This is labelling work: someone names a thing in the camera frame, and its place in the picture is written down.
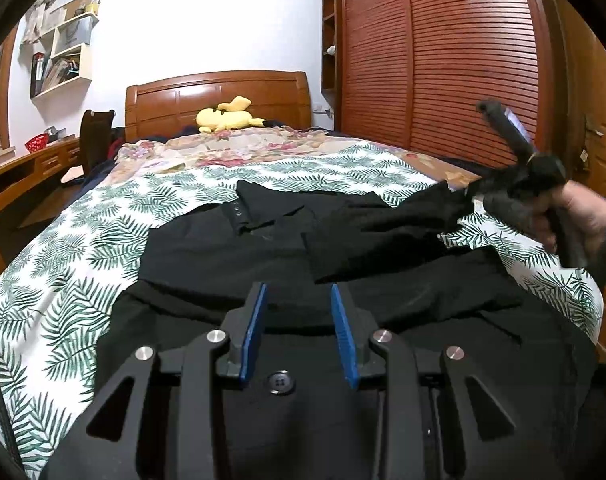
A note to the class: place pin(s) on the black coat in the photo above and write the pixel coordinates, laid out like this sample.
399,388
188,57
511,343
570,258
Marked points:
299,418

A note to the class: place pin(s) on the dark wooden chair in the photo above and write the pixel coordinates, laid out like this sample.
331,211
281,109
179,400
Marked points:
94,142

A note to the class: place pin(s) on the wooden headboard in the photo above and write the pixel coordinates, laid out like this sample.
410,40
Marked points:
166,106

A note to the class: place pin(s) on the wooden louvered wardrobe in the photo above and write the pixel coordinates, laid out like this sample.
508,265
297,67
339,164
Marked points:
410,72

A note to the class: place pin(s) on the palm leaf bedsheet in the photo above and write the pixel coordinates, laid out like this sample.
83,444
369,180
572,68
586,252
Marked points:
56,296

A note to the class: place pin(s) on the wooden desk cabinet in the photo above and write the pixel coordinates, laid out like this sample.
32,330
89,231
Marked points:
20,175

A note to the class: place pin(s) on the red basket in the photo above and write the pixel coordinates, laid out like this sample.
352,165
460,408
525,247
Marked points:
37,143

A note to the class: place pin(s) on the person right hand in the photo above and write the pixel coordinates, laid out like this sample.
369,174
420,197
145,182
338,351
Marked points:
587,210

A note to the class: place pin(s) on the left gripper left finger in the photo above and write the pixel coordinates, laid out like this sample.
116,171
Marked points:
160,415

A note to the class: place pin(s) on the yellow plush toy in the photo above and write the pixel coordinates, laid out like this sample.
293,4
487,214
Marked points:
227,116

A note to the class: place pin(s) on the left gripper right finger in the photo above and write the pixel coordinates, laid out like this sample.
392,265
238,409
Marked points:
439,414

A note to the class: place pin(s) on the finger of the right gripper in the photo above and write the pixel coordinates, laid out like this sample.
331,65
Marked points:
504,122

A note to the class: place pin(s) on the floral blanket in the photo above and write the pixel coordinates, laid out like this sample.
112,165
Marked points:
243,150

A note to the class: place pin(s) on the white wall shelf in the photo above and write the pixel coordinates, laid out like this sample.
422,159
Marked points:
62,60

